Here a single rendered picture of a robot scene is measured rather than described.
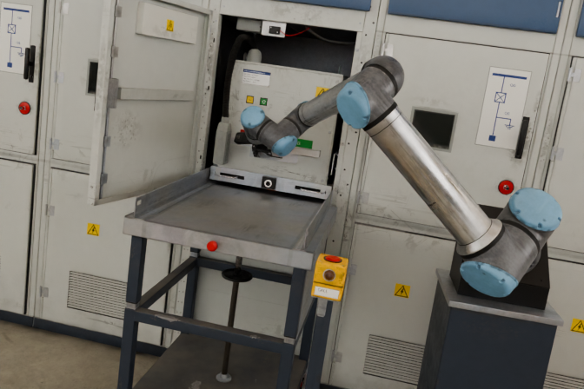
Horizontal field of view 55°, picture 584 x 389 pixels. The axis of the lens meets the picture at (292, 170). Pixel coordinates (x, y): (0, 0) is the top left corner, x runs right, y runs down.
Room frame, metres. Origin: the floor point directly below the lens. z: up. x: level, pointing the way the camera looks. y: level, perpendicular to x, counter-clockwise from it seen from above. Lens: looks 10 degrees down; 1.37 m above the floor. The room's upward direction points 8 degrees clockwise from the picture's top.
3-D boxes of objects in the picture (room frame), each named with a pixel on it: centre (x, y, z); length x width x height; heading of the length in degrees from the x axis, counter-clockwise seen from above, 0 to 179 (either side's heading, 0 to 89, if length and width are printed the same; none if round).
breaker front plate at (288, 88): (2.40, 0.09, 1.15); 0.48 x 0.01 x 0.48; 81
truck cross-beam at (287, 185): (2.42, 0.09, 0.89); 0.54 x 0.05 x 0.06; 81
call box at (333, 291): (1.44, -0.14, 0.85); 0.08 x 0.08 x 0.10; 81
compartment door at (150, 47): (2.14, 0.56, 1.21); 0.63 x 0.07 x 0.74; 159
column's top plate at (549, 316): (1.81, -0.73, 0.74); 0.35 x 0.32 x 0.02; 84
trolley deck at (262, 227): (2.03, 0.15, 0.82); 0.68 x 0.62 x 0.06; 171
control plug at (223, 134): (2.37, 0.31, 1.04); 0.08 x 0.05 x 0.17; 171
